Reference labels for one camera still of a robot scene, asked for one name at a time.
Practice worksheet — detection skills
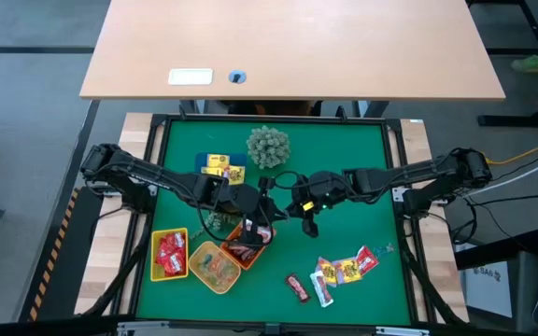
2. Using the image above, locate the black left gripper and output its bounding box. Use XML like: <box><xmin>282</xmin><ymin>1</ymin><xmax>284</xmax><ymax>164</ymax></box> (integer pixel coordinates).
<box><xmin>224</xmin><ymin>182</ymin><xmax>280</xmax><ymax>247</ymax></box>

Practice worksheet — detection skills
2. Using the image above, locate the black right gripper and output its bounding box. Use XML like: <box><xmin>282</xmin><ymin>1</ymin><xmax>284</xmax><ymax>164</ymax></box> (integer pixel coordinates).
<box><xmin>286</xmin><ymin>170</ymin><xmax>350</xmax><ymax>239</ymax></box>

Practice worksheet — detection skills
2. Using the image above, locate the clear blue candy wrapper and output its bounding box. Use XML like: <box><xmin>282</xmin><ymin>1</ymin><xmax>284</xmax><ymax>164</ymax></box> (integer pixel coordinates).
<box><xmin>373</xmin><ymin>242</ymin><xmax>397</xmax><ymax>259</ymax></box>

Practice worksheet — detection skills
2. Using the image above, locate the orange slotted plastic basket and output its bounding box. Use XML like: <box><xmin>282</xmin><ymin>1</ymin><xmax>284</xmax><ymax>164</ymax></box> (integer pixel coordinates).
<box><xmin>219</xmin><ymin>221</ymin><xmax>278</xmax><ymax>272</ymax></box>

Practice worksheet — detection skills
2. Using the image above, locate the spiky green succulent plant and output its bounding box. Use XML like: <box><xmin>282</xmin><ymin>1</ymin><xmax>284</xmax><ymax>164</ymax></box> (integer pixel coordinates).
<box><xmin>189</xmin><ymin>209</ymin><xmax>242</xmax><ymax>242</ymax></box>

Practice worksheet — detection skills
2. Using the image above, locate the tan oval plastic bin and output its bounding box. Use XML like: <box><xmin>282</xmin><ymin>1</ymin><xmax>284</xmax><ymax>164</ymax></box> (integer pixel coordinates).
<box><xmin>187</xmin><ymin>240</ymin><xmax>242</xmax><ymax>296</ymax></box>

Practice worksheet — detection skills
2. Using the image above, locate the blue plastic tray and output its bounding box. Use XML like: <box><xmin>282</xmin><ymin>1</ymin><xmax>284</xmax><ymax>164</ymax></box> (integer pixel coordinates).
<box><xmin>193</xmin><ymin>152</ymin><xmax>248</xmax><ymax>188</ymax></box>

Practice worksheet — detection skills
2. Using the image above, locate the round pale green succulent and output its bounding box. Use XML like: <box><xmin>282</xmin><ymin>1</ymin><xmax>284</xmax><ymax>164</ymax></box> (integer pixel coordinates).
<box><xmin>245</xmin><ymin>124</ymin><xmax>292</xmax><ymax>171</ymax></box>

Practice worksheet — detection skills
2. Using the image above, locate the yellow slotted plastic basket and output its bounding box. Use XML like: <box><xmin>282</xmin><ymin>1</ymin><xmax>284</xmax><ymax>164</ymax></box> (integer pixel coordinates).
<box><xmin>149</xmin><ymin>227</ymin><xmax>190</xmax><ymax>283</ymax></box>

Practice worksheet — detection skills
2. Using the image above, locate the aluminium profile bar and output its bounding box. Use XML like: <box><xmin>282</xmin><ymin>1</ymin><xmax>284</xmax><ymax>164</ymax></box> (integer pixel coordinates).
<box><xmin>375</xmin><ymin>326</ymin><xmax>432</xmax><ymax>336</ymax></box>
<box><xmin>116</xmin><ymin>320</ymin><xmax>172</xmax><ymax>336</ymax></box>

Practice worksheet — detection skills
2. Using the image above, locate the white rectangular desk plate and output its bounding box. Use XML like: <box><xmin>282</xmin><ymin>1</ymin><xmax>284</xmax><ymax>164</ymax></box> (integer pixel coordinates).
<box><xmin>167</xmin><ymin>67</ymin><xmax>215</xmax><ymax>87</ymax></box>

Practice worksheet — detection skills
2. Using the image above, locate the light wooden desk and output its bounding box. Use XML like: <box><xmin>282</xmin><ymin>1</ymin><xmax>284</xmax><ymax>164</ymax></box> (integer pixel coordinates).
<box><xmin>79</xmin><ymin>0</ymin><xmax>507</xmax><ymax>103</ymax></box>

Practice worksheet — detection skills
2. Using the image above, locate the hazard-striped black floor plate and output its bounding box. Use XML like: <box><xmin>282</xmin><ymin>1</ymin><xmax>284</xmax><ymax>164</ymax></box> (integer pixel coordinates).
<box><xmin>16</xmin><ymin>185</ymin><xmax>93</xmax><ymax>323</ymax></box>

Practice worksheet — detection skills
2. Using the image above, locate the person's foot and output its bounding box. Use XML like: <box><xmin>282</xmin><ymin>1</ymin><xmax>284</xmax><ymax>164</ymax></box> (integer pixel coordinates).
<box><xmin>511</xmin><ymin>54</ymin><xmax>538</xmax><ymax>74</ymax></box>

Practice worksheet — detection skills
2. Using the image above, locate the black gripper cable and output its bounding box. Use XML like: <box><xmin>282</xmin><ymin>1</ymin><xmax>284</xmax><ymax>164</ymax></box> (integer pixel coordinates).
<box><xmin>267</xmin><ymin>170</ymin><xmax>308</xmax><ymax>191</ymax></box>
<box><xmin>195</xmin><ymin>194</ymin><xmax>252</xmax><ymax>245</ymax></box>

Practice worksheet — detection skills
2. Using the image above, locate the white cable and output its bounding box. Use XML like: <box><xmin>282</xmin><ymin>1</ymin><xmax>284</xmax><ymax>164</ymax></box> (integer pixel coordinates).
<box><xmin>463</xmin><ymin>153</ymin><xmax>538</xmax><ymax>200</ymax></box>

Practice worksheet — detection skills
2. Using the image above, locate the yellow hanging cable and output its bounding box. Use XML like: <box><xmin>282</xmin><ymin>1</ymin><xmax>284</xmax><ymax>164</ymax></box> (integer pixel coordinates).
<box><xmin>481</xmin><ymin>145</ymin><xmax>538</xmax><ymax>168</ymax></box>

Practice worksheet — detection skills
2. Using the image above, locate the black table leg frame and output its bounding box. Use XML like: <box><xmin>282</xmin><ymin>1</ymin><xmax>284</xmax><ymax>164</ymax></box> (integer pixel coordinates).
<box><xmin>465</xmin><ymin>0</ymin><xmax>538</xmax><ymax>129</ymax></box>

